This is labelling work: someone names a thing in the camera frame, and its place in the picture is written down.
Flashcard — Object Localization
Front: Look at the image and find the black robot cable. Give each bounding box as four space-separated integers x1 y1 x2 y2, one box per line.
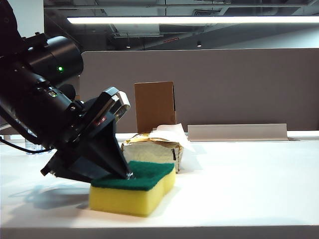
0 138 52 154

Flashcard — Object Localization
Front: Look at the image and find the yellow sponge green scouring top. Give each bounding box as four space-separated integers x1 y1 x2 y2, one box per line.
88 160 176 218

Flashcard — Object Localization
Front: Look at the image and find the wide grey desk partition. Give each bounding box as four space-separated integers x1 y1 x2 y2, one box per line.
79 48 319 132

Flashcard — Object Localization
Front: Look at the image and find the brown cardboard box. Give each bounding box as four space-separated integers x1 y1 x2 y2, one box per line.
134 81 177 133

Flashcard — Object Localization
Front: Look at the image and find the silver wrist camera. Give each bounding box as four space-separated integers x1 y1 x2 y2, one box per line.
109 90 132 123

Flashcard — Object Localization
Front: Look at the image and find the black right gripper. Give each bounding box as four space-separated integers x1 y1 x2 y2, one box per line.
40 87 137 183

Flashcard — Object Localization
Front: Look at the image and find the crumpled paper bread bag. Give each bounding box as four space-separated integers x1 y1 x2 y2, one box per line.
120 131 186 174

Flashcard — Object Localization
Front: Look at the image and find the long ceiling light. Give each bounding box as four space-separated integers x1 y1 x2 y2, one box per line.
66 15 319 25

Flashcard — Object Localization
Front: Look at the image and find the clear Ganten water bottle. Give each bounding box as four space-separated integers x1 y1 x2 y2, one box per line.
24 129 50 156

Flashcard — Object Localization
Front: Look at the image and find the white tissue sheet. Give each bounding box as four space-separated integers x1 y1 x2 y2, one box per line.
149 123 197 152

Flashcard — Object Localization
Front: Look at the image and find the grey cable tray lid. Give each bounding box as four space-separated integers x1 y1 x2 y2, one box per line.
187 123 288 142

